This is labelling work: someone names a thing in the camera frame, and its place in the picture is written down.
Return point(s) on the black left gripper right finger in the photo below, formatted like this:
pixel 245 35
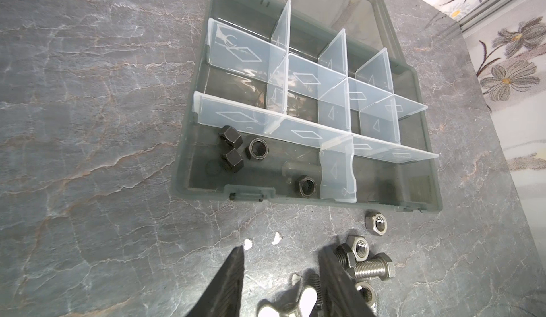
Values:
pixel 339 295

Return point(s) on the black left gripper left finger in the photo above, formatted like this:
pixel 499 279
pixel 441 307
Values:
pixel 223 295

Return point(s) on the silver hex nut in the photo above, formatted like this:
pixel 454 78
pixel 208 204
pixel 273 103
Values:
pixel 360 247
pixel 369 294
pixel 376 223

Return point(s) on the silver wing nut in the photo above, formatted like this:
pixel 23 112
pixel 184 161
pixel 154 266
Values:
pixel 302 307

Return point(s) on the silver hex bolt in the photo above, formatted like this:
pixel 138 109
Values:
pixel 380 266

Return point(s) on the grey plastic organizer box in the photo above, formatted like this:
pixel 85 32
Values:
pixel 326 85

